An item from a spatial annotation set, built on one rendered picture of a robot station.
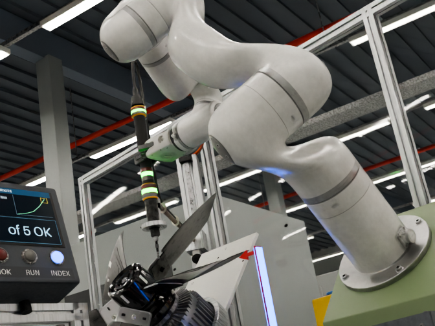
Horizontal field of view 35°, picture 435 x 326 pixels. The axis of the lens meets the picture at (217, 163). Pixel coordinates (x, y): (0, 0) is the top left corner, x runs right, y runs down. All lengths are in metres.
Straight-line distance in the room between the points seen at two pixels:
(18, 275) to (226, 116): 0.41
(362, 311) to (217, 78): 0.48
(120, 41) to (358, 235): 0.59
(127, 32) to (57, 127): 7.39
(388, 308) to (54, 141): 7.64
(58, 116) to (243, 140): 7.78
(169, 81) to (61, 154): 7.00
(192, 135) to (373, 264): 0.70
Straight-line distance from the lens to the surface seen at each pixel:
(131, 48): 1.41
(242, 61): 1.24
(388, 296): 1.24
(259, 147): 1.13
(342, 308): 1.29
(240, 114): 1.13
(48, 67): 9.13
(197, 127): 1.78
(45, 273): 1.14
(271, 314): 1.61
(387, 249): 1.27
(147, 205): 1.92
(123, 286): 1.90
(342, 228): 1.24
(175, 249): 2.01
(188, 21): 1.33
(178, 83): 1.68
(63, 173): 8.55
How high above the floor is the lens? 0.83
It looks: 20 degrees up
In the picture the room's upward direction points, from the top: 10 degrees counter-clockwise
